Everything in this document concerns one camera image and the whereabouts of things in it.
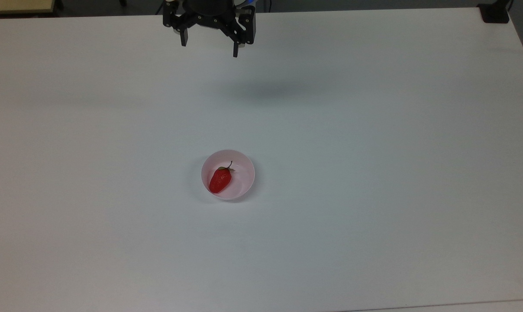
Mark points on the beige wooden table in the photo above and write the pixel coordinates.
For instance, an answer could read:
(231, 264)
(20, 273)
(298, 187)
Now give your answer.
(17, 6)

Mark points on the red toy strawberry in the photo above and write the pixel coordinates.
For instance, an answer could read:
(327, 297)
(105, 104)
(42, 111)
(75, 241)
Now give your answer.
(220, 180)

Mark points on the black stand base clamp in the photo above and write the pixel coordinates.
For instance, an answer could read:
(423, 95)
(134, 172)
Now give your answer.
(495, 12)

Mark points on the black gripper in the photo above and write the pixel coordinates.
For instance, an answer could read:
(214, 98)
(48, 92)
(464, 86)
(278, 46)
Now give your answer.
(209, 21)

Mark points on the white adjoining table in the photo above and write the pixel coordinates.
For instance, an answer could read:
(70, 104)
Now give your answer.
(460, 306)

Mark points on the pink plastic bowl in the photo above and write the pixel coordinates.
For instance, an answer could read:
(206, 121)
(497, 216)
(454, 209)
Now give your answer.
(240, 173)

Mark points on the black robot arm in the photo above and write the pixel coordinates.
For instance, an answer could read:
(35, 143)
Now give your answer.
(209, 4)

